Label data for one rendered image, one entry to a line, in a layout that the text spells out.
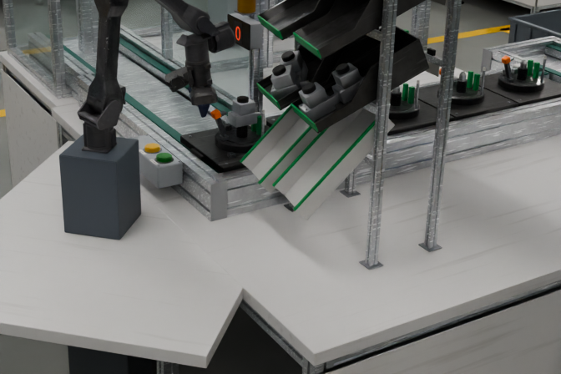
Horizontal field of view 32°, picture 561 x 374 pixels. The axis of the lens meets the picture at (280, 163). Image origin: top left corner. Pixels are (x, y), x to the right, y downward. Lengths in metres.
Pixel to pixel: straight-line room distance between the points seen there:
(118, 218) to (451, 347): 0.80
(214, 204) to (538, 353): 0.84
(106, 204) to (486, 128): 1.14
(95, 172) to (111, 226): 0.14
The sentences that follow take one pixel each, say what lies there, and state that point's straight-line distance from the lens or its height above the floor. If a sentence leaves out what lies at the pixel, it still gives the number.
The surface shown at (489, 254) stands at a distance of 2.30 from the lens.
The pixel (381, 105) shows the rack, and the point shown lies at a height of 1.25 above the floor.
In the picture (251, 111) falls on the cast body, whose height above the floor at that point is 1.06.
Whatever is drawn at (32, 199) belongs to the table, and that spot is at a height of 0.86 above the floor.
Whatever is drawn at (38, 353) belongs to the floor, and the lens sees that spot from 3.46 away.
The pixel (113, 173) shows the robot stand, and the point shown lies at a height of 1.03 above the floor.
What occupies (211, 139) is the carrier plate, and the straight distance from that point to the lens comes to 2.55.
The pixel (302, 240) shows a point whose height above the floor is 0.86.
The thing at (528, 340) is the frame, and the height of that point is 0.69.
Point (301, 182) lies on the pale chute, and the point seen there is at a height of 1.02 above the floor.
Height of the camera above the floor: 1.95
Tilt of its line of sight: 24 degrees down
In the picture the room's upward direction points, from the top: 2 degrees clockwise
